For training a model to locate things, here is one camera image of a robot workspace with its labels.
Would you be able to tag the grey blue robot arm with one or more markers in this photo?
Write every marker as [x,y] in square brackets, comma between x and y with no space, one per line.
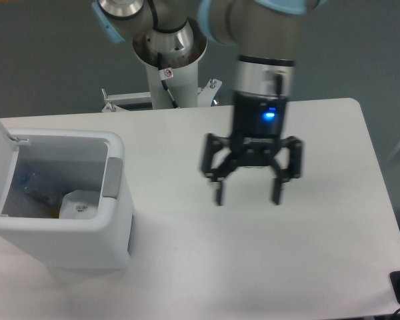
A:
[266,33]

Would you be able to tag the white paper carton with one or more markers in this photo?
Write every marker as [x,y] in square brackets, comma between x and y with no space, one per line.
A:
[79,204]

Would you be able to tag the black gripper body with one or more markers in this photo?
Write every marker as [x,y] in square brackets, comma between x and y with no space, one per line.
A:
[257,125]

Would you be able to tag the white trash can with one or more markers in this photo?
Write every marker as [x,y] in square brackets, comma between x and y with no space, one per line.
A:
[75,160]

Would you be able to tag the clear plastic water bottle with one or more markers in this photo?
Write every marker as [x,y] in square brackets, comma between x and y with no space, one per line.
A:
[35,185]

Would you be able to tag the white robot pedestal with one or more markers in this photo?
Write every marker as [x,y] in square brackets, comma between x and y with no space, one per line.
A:
[171,61]

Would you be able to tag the yellow trash in bin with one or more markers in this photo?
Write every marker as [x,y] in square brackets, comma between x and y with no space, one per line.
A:
[53,213]

